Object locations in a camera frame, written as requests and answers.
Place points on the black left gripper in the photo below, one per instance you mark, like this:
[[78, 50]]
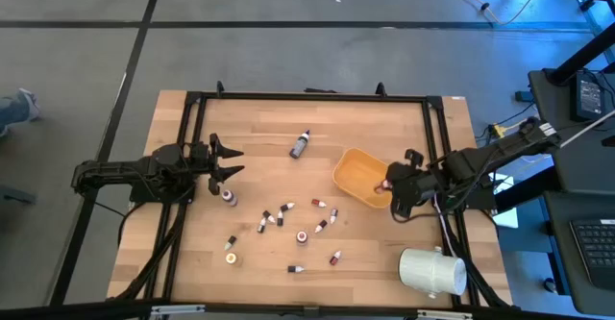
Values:
[[204, 159]]

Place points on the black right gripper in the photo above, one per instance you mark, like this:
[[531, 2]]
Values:
[[413, 188]]

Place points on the large red food coloring bottle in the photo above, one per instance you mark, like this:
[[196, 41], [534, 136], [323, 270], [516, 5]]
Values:
[[386, 184]]

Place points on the large violet food coloring bottle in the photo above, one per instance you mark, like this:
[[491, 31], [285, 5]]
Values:
[[228, 197]]

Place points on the small black dropper bottle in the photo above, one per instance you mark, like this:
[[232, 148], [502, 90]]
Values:
[[269, 216], [333, 215], [230, 243], [280, 218], [287, 206], [261, 225]]

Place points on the large blue food coloring bottle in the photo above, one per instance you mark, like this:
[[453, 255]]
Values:
[[299, 146]]

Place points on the blue and yellow tube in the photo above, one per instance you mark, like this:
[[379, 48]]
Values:
[[231, 258]]

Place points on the large pink food coloring bottle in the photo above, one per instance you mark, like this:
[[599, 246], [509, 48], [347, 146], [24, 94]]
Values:
[[302, 237]]

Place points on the small blue-label dropper bottle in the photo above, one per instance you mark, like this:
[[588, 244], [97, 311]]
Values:
[[295, 269]]

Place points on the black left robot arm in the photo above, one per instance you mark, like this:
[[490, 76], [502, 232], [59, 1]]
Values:
[[120, 171]]

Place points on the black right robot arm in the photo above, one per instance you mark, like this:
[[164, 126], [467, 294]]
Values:
[[499, 149]]

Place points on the yellow plastic bin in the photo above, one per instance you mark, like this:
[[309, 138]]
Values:
[[358, 173]]

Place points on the white cylindrical roll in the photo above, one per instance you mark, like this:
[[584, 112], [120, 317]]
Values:
[[430, 271]]

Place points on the yellow plug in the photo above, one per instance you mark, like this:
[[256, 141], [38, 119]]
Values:
[[500, 130]]

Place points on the black desk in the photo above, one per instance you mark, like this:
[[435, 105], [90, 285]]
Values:
[[586, 176]]

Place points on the person's foot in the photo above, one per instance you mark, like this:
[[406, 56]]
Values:
[[19, 111]]

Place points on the black keyboard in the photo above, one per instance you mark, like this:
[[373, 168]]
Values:
[[598, 248]]

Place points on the black power adapter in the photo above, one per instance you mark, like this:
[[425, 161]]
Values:
[[588, 96]]

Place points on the black metal pole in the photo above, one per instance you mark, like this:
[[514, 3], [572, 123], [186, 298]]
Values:
[[583, 56]]

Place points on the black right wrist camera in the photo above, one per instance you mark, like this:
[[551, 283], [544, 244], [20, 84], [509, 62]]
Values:
[[414, 157]]

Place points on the black metal table frame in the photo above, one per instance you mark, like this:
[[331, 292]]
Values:
[[312, 96]]

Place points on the silver metal bracket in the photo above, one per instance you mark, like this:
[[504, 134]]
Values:
[[444, 315], [178, 310]]

